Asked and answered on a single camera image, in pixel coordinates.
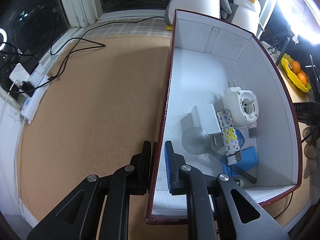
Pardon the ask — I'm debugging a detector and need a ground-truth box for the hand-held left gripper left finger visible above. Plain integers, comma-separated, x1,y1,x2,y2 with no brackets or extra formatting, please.
26,141,158,240

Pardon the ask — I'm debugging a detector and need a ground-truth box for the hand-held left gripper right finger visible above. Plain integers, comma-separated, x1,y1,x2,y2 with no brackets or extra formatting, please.
164,141,290,240

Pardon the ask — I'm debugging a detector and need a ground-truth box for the magnifying glass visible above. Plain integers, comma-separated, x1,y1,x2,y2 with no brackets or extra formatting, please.
181,127,257,184

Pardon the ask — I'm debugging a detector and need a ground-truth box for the white wall charger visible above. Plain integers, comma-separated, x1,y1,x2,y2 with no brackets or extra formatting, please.
191,104,223,148

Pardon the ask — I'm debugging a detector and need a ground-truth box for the patterned white lighter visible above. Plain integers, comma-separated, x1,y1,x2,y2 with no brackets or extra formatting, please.
216,109,244,165

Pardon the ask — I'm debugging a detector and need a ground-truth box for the white plug-in device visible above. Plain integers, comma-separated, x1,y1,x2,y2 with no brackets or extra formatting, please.
222,80,260,128

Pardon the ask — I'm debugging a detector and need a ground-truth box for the blue phone stand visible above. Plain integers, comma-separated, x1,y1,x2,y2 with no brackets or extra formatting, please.
221,146,258,178

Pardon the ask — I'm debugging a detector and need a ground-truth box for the red cardboard box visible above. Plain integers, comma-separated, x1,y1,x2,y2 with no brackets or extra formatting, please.
144,9,302,225

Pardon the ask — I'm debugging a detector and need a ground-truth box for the person's right hand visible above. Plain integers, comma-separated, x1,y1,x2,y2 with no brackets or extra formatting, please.
302,126,320,205

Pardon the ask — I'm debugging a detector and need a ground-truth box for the yellow leaf-shaped bowl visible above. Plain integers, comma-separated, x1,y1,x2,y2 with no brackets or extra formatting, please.
280,53,312,92

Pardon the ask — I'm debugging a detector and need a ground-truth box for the black tripod stand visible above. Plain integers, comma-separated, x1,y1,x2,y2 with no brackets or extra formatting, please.
275,27,293,65

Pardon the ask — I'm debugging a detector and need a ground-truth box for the small penguin plush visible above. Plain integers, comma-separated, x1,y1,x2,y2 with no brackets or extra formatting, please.
231,0,264,38

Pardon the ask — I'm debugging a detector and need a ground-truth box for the white power strip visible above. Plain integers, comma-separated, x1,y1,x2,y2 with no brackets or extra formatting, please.
20,62,52,124

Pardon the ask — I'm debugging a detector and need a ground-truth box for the checked cloth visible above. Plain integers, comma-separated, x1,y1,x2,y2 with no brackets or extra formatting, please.
82,17,173,39

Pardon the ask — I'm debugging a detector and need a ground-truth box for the white power adapter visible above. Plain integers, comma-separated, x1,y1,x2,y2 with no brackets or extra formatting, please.
9,64,30,87

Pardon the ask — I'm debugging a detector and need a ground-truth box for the black ring light cable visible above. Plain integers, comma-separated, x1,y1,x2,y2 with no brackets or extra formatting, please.
268,35,281,56

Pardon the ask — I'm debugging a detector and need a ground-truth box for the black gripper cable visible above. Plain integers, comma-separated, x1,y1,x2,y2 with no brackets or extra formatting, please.
271,127,320,219

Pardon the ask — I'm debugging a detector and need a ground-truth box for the white ring light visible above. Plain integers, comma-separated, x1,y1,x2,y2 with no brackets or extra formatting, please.
275,0,320,45

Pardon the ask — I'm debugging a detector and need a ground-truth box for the white charging cable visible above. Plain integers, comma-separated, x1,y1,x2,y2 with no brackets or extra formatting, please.
0,80,17,140

